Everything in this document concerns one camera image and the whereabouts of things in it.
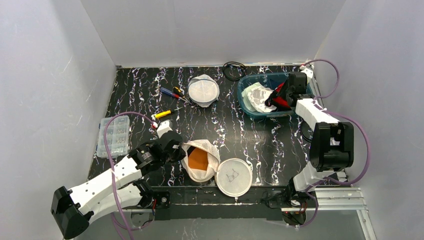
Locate red garment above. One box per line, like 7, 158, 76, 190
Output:
264, 82, 291, 112

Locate orange bra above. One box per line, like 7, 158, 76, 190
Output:
187, 146, 209, 171

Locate white bra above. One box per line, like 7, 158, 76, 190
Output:
241, 82, 276, 113

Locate white mesh bag blue trim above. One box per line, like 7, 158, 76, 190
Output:
187, 74, 220, 108

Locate white mesh bag tan trim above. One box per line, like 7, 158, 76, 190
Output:
181, 139, 253, 198

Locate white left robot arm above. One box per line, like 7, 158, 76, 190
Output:
50, 130, 186, 240

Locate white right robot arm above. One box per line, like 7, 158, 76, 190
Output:
281, 72, 354, 210

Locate teal plastic bin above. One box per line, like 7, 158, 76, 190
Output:
237, 69, 314, 119

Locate clear plastic screw box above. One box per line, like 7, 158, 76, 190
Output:
95, 115, 130, 159

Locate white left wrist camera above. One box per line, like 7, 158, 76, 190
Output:
156, 120, 173, 138

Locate yellow handled screwdriver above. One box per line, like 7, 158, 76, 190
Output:
151, 107, 182, 120

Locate black orange handled screwdriver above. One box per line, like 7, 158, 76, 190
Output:
172, 86, 190, 103

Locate blue handled screwdriver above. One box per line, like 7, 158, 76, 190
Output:
160, 87, 191, 104

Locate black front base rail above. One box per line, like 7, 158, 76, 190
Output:
102, 185, 319, 222

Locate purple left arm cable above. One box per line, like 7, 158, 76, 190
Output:
103, 111, 160, 240

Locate black cable coil back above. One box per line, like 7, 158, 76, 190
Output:
222, 61, 248, 82

